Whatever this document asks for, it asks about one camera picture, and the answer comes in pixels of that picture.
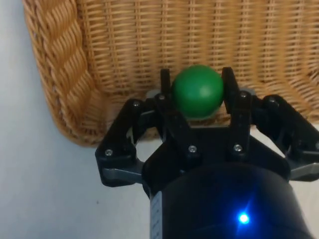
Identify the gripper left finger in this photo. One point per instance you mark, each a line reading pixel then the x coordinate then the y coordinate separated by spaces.
pixel 117 139

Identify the green ball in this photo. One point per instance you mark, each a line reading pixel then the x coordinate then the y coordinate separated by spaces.
pixel 197 92

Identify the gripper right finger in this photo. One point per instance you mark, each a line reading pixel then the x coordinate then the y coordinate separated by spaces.
pixel 240 112

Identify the brown wicker basket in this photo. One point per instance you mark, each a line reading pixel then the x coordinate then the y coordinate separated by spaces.
pixel 149 37

